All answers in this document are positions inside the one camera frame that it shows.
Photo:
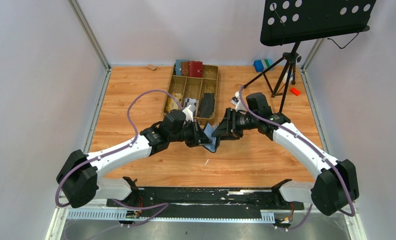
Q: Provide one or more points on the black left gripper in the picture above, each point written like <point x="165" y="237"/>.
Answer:
<point x="193" y="135"/>

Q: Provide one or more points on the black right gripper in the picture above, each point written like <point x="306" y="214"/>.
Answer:
<point x="231" y="122"/>

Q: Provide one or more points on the black card holder with sleeves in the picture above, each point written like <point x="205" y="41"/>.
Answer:
<point x="208" y="130"/>

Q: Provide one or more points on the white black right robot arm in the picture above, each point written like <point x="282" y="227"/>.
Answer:
<point x="335" y="184"/>

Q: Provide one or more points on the silver black cards stack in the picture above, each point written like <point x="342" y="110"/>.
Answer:
<point x="191" y="102"/>

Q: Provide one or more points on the gold cards stack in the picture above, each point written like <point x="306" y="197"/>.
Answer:
<point x="177" y="96"/>

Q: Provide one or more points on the red card wallet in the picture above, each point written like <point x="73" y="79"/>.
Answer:
<point x="196" y="69"/>

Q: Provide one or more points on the brown card wallet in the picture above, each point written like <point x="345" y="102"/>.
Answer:
<point x="185" y="68"/>

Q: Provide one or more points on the blue card wallet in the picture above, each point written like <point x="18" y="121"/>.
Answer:
<point x="177" y="66"/>

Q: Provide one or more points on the woven wicker tray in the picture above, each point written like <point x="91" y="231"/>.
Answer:
<point x="196" y="88"/>

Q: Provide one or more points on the blue block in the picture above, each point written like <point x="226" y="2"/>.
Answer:
<point x="259" y="65"/>

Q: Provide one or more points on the green block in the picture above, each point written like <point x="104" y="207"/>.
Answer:
<point x="267" y="63"/>

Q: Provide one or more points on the red block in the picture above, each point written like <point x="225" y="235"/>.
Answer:
<point x="295" y="91"/>

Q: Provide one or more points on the small wooden block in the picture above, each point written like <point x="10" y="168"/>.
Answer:
<point x="151" y="67"/>

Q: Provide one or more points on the black music stand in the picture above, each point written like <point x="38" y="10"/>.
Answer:
<point x="293" y="22"/>

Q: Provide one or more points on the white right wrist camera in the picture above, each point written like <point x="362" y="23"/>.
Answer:
<point x="237" y="102"/>

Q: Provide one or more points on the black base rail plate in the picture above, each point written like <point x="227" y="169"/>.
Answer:
<point x="259" y="198"/>

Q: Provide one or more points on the white slotted cable duct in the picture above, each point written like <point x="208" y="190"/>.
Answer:
<point x="179" y="213"/>

